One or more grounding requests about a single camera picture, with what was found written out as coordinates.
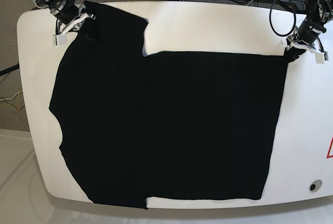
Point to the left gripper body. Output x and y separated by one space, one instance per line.
307 34

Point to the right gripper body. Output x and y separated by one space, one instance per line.
64 11

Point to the black T-shirt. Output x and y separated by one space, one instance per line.
176 125

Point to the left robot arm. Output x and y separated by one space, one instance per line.
316 12

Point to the red triangle sticker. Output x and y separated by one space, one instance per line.
329 154

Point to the table grommet hole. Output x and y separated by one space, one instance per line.
315 186

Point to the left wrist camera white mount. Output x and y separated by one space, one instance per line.
317 48

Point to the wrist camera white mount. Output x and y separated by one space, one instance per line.
317 48
60 38

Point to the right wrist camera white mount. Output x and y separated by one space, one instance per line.
60 38

